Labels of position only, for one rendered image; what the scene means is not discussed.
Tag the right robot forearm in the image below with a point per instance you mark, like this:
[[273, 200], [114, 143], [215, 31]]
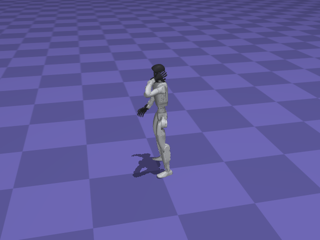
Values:
[[150, 102]]

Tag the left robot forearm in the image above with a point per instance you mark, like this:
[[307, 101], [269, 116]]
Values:
[[149, 85]]

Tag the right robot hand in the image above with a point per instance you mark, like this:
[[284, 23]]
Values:
[[142, 111]]

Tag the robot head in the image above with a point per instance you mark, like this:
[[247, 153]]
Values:
[[157, 69]]

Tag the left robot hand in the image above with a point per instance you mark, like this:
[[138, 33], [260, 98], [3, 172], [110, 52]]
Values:
[[159, 76]]

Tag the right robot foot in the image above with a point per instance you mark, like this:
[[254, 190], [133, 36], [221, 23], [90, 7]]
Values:
[[157, 158]]

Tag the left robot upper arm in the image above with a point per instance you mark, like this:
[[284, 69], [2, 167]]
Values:
[[160, 90]]

